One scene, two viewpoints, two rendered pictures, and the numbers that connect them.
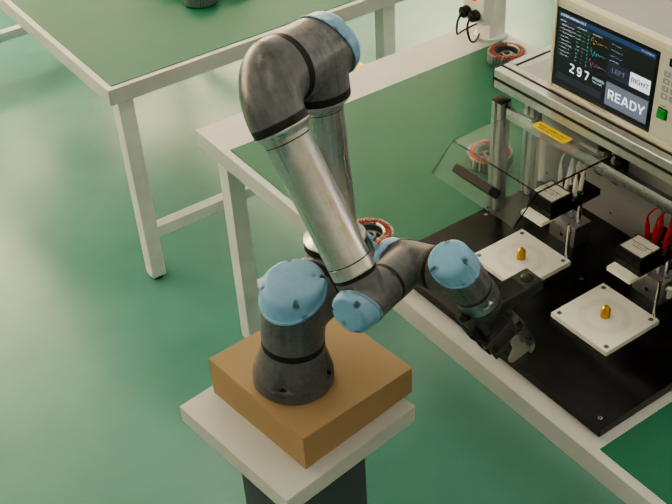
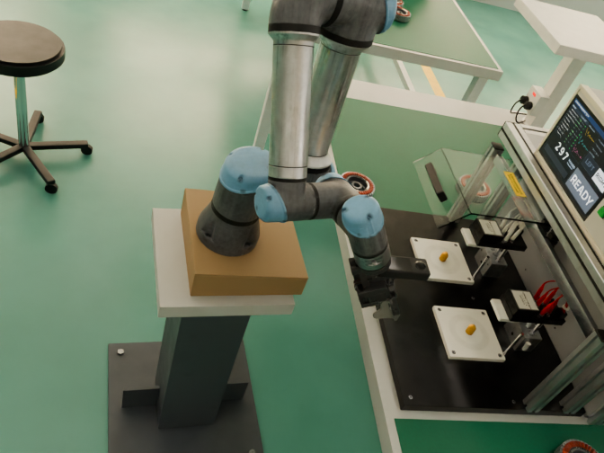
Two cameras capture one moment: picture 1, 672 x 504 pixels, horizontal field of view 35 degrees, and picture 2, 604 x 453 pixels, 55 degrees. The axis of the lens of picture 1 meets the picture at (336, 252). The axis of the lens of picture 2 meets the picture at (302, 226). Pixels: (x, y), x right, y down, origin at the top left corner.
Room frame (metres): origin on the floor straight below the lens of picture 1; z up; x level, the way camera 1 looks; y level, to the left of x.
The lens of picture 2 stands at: (0.48, -0.29, 1.80)
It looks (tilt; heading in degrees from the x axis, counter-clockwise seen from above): 42 degrees down; 13
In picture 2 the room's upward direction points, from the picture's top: 21 degrees clockwise
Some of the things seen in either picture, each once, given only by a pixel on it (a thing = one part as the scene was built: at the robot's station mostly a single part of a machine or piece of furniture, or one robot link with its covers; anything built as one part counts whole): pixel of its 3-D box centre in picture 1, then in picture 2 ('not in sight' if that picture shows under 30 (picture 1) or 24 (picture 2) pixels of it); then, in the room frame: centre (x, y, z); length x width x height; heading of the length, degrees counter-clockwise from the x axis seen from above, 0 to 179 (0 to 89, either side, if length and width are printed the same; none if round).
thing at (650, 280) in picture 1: (655, 281); (522, 332); (1.64, -0.65, 0.80); 0.08 x 0.05 x 0.06; 33
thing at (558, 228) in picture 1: (569, 226); (490, 261); (1.85, -0.52, 0.80); 0.08 x 0.05 x 0.06; 33
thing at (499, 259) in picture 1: (520, 259); (440, 260); (1.77, -0.40, 0.78); 0.15 x 0.15 x 0.01; 33
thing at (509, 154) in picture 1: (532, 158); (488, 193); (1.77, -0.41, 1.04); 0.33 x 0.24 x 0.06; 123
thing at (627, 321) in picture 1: (604, 318); (467, 333); (1.57, -0.53, 0.78); 0.15 x 0.15 x 0.01; 33
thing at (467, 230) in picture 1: (565, 291); (456, 299); (1.68, -0.47, 0.76); 0.64 x 0.47 x 0.02; 33
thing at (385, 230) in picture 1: (369, 237); (356, 187); (1.89, -0.08, 0.77); 0.11 x 0.11 x 0.04
